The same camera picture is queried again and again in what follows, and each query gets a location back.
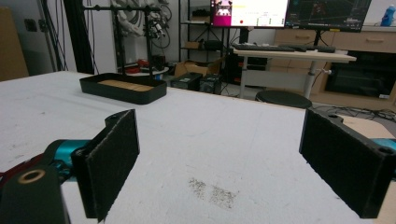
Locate wooden cabinet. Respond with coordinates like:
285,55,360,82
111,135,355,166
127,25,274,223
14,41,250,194
269,25,396,110

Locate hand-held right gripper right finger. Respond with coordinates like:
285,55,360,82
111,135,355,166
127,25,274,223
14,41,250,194
298,107,396,219

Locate monitor with dark screen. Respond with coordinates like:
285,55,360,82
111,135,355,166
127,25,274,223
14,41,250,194
284,0,373,34

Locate black computer case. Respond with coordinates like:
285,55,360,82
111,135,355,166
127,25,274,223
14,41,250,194
169,72,204,92

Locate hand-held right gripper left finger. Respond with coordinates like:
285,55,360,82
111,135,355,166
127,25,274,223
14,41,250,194
71,108,141,223

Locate black keyboard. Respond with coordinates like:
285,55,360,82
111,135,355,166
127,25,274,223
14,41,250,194
278,44,337,54
232,43,297,53

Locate light wooden desk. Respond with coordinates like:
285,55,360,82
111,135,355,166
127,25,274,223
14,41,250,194
233,48,358,100

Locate black tray with wooden bottom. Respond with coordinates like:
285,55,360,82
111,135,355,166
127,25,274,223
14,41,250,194
78,72,168,105

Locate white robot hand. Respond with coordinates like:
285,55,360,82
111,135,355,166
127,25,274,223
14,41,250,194
110,0,166,40

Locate black round stool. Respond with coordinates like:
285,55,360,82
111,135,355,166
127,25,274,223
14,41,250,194
255,90,313,110

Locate floor cables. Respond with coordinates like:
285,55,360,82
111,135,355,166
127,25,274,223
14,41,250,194
311,105,396,123

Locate black shelf rack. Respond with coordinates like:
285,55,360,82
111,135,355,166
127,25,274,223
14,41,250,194
178,0,232,63

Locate cardboard box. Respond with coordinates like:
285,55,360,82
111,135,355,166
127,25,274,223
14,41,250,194
173,57,226,78

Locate brown wooden board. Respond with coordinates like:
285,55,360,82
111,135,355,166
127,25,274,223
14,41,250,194
0,7,30,82

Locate blue bottle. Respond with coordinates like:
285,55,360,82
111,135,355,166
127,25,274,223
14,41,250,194
380,4,396,27

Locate monitor with white screen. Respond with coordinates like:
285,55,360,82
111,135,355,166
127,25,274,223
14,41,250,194
210,0,290,29

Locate black metal stand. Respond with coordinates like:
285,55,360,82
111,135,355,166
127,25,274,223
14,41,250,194
81,4,163,78

